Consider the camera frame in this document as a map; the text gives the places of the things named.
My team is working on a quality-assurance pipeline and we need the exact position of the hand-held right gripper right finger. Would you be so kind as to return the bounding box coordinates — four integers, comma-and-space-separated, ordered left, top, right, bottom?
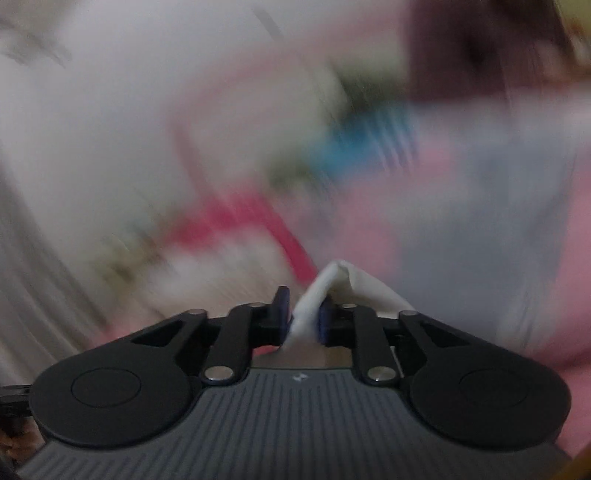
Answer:
318, 298, 469, 386

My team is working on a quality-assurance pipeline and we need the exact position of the pink grey quilt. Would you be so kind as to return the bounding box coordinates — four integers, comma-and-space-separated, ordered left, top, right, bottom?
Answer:
323, 104, 591, 457

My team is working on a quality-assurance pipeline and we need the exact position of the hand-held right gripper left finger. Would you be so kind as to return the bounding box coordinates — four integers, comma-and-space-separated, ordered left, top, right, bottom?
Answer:
131, 286, 291, 384

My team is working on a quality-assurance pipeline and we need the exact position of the turquoise cloth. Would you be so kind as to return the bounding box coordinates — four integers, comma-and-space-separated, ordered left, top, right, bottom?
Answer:
311, 105, 419, 172

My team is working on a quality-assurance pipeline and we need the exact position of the white sweatshirt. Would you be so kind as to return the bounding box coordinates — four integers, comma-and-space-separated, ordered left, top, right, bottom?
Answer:
281, 259, 416, 352

